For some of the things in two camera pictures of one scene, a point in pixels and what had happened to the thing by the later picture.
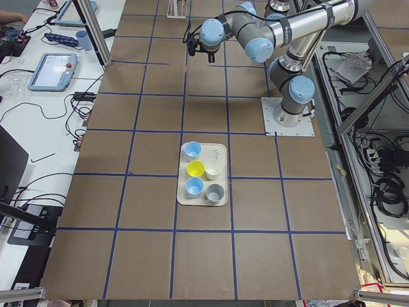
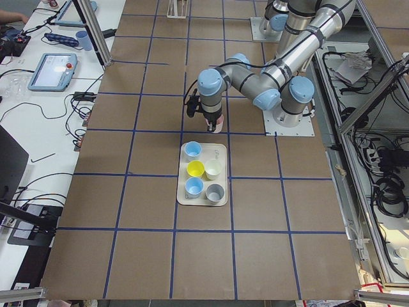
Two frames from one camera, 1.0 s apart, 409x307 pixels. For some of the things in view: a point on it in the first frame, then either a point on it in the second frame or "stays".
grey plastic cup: (214, 193) stays
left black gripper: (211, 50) -> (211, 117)
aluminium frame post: (95, 29) stays
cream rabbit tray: (202, 174) stays
